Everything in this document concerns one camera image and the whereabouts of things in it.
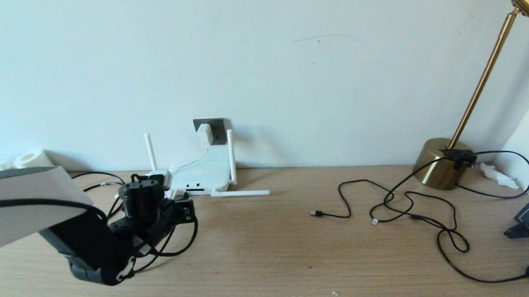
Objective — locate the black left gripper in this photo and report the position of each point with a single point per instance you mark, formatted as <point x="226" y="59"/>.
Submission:
<point x="178" y="211"/>

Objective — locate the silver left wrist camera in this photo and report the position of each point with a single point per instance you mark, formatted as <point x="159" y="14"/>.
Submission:
<point x="160" y="178"/>

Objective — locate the white paper roll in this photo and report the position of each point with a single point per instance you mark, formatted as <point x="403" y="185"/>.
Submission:
<point x="31" y="159"/>

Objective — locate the grey wall socket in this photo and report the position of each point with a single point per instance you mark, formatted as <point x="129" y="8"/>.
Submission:
<point x="219" y="130"/>

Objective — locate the brass desk lamp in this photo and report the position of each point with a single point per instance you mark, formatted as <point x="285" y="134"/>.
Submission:
<point x="436" y="164"/>

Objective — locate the white router with antennas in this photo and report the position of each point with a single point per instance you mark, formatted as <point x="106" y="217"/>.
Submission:
<point x="203" y="172"/>

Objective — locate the small clear jar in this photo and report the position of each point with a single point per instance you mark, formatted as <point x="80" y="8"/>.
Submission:
<point x="4" y="164"/>

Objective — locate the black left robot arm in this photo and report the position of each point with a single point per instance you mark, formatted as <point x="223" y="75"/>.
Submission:
<point x="20" y="223"/>

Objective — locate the crumpled white tissue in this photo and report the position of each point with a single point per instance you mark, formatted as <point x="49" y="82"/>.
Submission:
<point x="496" y="175"/>

